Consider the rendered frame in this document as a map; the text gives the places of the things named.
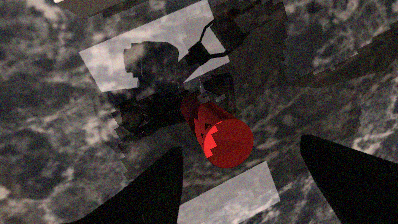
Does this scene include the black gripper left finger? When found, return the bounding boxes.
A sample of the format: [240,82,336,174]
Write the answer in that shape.
[62,146,183,224]

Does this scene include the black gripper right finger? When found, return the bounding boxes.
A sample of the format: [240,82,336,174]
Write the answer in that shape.
[300,134,398,224]

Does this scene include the dark red cylinder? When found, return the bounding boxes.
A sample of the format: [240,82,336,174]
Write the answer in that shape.
[189,102,254,168]

